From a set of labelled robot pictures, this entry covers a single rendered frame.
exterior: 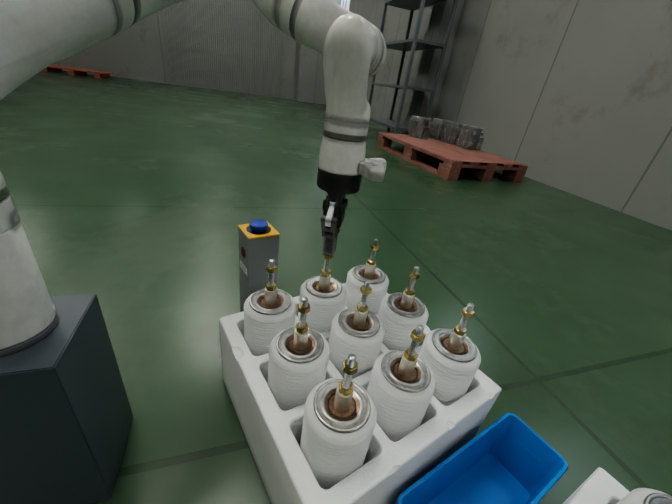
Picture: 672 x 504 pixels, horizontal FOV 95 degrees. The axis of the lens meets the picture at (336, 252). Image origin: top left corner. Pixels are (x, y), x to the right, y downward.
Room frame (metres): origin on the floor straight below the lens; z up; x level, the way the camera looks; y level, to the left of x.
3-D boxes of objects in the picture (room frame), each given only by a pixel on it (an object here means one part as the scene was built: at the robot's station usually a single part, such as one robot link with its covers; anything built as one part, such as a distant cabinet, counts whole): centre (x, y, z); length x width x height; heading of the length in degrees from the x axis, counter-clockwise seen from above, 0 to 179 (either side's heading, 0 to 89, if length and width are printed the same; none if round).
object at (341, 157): (0.52, -0.01, 0.52); 0.11 x 0.09 x 0.06; 84
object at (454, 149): (3.57, -1.01, 0.20); 1.45 x 0.98 x 0.40; 21
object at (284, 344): (0.36, 0.03, 0.25); 0.08 x 0.08 x 0.01
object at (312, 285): (0.52, 0.01, 0.25); 0.08 x 0.08 x 0.01
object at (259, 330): (0.45, 0.11, 0.16); 0.10 x 0.10 x 0.18
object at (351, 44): (0.51, 0.02, 0.62); 0.09 x 0.07 x 0.15; 160
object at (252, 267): (0.61, 0.18, 0.16); 0.07 x 0.07 x 0.31; 37
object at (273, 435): (0.43, -0.06, 0.09); 0.39 x 0.39 x 0.18; 37
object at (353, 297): (0.59, -0.08, 0.16); 0.10 x 0.10 x 0.18
